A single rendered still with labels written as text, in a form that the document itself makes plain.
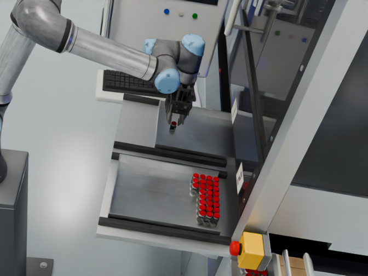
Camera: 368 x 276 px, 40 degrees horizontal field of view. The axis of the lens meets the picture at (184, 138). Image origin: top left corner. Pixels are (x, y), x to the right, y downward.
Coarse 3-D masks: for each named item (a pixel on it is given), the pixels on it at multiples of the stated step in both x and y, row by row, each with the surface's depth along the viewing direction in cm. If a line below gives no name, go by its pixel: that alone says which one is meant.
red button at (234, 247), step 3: (231, 243) 137; (234, 243) 137; (237, 243) 137; (231, 246) 137; (234, 246) 136; (237, 246) 136; (231, 249) 136; (234, 249) 136; (237, 249) 136; (231, 252) 136; (234, 252) 136; (237, 252) 136; (234, 255) 137; (237, 255) 137
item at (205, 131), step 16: (160, 112) 194; (192, 112) 198; (208, 112) 198; (224, 112) 198; (160, 128) 187; (176, 128) 189; (192, 128) 191; (208, 128) 193; (224, 128) 195; (160, 144) 176; (176, 144) 182; (192, 144) 184; (208, 144) 186; (224, 144) 188
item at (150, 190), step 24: (120, 168) 167; (144, 168) 170; (168, 168) 171; (192, 168) 170; (120, 192) 159; (144, 192) 162; (168, 192) 164; (120, 216) 149; (144, 216) 154; (168, 216) 156; (192, 216) 158
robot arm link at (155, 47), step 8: (152, 40) 158; (160, 40) 159; (168, 40) 161; (144, 48) 158; (152, 48) 156; (160, 48) 155; (168, 48) 156; (176, 48) 158; (176, 56) 159; (176, 64) 162
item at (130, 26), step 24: (120, 0) 204; (144, 0) 205; (168, 0) 206; (192, 0) 206; (216, 0) 207; (120, 24) 211; (144, 24) 212; (168, 24) 213; (192, 24) 214; (216, 24) 215
